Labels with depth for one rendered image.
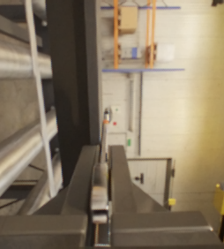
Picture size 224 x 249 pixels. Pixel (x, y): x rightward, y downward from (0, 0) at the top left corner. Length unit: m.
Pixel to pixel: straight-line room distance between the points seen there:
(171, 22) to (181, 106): 4.13
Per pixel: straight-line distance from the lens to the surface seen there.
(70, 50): 0.24
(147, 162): 10.64
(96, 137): 0.17
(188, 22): 10.30
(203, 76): 10.46
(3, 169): 0.53
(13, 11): 1.29
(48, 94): 1.22
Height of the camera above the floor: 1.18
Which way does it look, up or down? 1 degrees up
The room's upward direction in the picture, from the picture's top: 89 degrees clockwise
